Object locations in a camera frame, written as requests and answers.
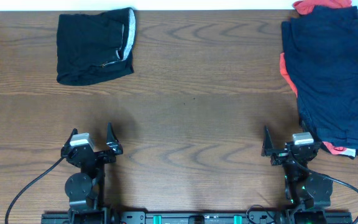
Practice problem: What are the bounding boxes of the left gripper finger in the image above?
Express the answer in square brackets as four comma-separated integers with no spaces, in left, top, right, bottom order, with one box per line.
[106,123,123,155]
[63,128,78,147]

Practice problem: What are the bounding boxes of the navy blue shorts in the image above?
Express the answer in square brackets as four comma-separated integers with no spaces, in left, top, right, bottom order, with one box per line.
[281,6,358,149]

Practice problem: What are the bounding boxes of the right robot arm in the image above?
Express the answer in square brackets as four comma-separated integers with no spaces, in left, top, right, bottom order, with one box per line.
[261,127,333,223]

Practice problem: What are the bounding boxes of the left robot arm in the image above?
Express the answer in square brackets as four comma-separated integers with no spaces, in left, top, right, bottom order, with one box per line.
[61,123,123,224]

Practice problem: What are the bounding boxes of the black white garment under pile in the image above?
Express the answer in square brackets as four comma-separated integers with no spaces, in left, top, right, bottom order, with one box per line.
[323,141,358,159]

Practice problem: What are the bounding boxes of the black folded shorts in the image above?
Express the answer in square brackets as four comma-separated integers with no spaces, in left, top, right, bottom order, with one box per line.
[57,7,136,86]

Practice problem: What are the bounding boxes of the red garment in pile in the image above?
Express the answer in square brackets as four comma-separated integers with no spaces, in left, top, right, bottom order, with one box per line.
[279,0,353,156]

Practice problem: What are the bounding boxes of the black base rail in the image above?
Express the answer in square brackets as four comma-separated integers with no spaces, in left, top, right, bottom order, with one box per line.
[40,210,353,224]

